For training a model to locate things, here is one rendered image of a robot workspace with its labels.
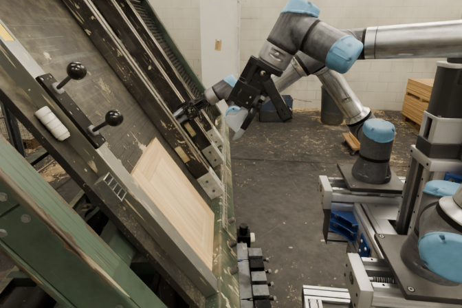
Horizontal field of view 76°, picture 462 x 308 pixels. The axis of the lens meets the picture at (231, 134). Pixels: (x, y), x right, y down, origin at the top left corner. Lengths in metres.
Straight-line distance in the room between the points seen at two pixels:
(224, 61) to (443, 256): 4.49
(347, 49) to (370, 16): 5.92
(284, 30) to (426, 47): 0.30
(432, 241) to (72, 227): 0.67
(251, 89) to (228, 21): 4.23
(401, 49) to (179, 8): 5.94
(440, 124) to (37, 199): 1.01
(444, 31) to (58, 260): 0.85
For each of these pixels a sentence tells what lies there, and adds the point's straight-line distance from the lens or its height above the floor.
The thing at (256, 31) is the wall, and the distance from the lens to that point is 6.28.
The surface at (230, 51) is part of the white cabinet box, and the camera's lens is 4.92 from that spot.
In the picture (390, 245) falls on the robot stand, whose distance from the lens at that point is 1.01.
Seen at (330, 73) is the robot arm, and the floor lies 1.45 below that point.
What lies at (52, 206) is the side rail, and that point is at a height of 1.34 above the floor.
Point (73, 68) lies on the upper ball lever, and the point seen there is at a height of 1.55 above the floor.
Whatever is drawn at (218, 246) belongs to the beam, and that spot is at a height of 0.90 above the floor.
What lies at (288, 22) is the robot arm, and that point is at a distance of 0.69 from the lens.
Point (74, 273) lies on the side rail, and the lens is 0.63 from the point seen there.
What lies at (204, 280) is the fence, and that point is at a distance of 0.94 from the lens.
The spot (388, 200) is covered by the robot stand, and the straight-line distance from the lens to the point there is 1.39.
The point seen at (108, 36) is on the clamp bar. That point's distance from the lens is 1.24.
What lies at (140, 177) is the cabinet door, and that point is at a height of 1.22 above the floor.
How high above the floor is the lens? 1.62
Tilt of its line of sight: 20 degrees down
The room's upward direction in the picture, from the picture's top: straight up
